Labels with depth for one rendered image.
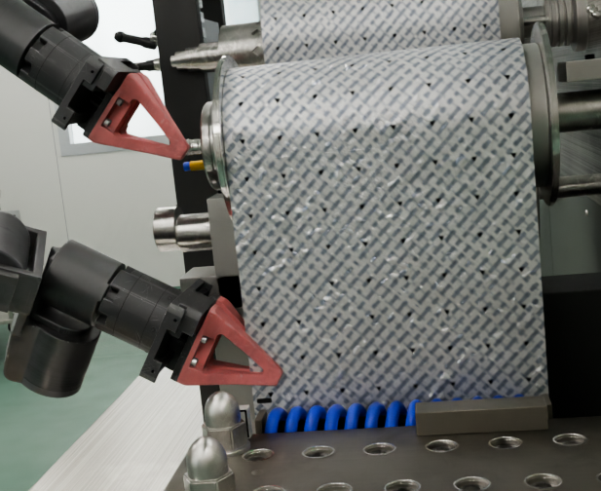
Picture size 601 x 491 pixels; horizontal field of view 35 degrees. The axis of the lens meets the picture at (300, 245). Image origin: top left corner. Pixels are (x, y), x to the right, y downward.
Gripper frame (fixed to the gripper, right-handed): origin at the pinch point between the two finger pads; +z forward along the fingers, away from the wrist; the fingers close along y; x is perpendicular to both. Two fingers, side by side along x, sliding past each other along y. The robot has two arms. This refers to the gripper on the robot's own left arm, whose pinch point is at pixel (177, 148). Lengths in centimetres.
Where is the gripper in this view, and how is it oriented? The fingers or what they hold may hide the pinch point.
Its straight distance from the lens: 84.4
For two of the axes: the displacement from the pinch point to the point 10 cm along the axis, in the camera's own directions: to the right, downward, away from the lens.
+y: -1.4, 1.7, -9.8
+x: 5.5, -8.0, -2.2
